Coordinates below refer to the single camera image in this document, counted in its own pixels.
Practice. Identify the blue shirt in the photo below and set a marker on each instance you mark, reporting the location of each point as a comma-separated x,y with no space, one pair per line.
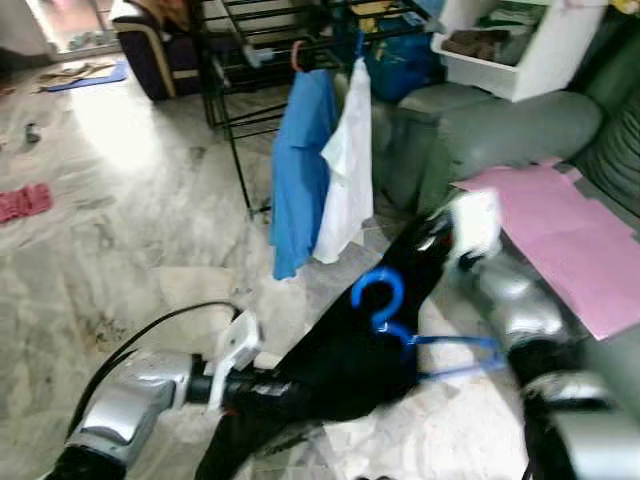
300,180

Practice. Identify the pink hanger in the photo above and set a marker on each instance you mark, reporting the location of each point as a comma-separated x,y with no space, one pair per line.
294,55

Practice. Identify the white shirt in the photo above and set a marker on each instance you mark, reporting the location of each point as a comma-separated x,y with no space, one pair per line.
350,180

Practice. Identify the blue floor mat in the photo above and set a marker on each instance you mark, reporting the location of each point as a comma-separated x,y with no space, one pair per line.
95,78

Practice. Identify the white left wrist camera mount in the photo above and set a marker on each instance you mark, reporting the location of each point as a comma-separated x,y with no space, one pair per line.
235,345

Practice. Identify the brown folded clothes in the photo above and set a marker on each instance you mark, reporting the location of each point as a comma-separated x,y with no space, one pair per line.
475,45

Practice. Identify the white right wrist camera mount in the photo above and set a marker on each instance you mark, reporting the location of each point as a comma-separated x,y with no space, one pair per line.
475,222

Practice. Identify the small dark can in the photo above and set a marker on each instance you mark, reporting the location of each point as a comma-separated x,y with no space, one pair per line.
31,132

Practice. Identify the black drying rack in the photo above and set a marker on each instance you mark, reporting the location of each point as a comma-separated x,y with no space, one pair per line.
215,70

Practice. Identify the red floor cloth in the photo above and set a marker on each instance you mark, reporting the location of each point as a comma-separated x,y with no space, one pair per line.
25,202

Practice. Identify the black garment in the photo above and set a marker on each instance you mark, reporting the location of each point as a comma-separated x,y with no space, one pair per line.
340,370

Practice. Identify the grey-green sofa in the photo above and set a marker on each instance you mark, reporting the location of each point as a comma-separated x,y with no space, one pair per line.
520,125

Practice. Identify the dark purple armchair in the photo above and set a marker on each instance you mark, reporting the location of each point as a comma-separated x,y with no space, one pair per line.
150,60

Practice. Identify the blue plastic hanger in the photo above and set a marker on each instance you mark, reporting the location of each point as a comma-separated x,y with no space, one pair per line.
378,273

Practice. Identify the pink mat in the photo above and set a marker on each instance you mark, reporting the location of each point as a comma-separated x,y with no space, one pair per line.
570,240

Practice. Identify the dark blue bag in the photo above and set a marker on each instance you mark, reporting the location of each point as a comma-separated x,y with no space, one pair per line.
405,70

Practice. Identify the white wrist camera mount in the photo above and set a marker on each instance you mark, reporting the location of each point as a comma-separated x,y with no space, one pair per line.
475,222
235,345

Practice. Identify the white storage box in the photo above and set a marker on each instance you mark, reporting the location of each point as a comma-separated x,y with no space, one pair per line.
550,65

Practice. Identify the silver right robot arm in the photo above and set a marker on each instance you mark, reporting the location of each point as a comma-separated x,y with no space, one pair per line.
510,300

